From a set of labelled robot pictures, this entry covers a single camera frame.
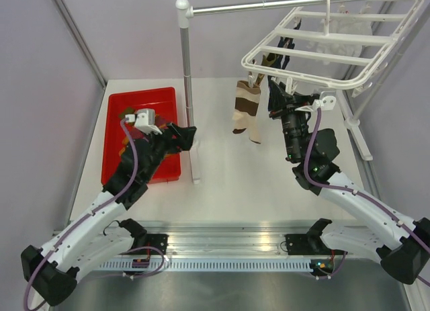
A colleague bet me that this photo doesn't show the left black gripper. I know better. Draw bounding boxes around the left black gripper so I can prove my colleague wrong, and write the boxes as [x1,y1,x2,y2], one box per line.
[141,120,196,180]

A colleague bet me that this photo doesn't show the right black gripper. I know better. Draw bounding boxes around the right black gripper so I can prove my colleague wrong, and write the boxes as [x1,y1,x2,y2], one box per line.
[267,80,314,161]

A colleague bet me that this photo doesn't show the brown cream striped sock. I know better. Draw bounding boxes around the brown cream striped sock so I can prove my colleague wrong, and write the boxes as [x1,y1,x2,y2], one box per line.
[232,80,261,144]

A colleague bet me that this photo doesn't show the olive green striped sock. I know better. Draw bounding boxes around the olive green striped sock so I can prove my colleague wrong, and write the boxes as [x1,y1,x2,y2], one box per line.
[118,107,136,120]

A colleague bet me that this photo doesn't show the white clip sock hanger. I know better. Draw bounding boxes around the white clip sock hanger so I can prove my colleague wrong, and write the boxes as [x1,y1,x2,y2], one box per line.
[251,0,425,89]

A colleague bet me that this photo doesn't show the purple striped sock front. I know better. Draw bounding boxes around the purple striped sock front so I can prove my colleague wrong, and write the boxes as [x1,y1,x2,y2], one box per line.
[125,114,169,140]

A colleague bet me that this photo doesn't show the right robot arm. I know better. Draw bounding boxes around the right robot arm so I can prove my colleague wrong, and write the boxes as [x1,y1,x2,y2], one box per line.
[268,79,429,285]

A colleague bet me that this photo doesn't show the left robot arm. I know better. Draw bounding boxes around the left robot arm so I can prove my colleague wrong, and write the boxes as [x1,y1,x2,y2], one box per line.
[21,118,197,310]

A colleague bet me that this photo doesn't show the white fluffy socks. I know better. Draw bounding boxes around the white fluffy socks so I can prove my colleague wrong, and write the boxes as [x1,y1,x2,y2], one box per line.
[307,5,373,56]

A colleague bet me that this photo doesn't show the navy blue sock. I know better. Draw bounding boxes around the navy blue sock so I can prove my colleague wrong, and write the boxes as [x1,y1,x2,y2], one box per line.
[275,18,303,70]

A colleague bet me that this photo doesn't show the olive brown patterned sock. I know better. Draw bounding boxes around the olive brown patterned sock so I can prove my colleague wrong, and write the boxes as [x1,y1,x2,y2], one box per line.
[261,53,277,67]

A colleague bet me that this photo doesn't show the red plastic bin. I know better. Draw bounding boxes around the red plastic bin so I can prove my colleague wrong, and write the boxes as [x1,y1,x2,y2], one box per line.
[101,87,181,185]

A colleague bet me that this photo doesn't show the silver drying rack stand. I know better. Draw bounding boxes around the silver drying rack stand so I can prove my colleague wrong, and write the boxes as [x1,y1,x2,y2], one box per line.
[175,0,430,185]

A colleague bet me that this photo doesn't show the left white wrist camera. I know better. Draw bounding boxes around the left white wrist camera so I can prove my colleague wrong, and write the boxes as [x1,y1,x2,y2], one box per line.
[125,108,162,135]

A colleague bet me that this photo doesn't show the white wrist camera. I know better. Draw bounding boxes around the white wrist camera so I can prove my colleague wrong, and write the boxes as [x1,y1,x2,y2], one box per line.
[296,91,337,113]
[125,108,162,135]

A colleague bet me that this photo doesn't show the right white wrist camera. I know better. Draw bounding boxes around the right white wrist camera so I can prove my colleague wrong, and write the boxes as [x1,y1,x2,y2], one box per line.
[296,91,337,113]

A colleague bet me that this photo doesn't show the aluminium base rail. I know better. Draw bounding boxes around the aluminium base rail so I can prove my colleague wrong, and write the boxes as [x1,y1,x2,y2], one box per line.
[50,220,409,258]

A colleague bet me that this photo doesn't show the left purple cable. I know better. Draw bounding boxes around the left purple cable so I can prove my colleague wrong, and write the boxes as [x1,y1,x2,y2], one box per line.
[25,119,139,310]

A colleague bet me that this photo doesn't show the purple cable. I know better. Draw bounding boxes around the purple cable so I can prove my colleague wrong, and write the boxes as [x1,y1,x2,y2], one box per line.
[304,107,430,255]
[25,119,139,310]

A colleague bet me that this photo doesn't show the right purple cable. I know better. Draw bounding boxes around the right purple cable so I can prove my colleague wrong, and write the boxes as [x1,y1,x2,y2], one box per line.
[304,107,430,255]

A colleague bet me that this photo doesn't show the white slotted cable duct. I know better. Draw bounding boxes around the white slotted cable duct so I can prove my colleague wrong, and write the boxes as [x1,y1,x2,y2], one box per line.
[97,258,312,273]

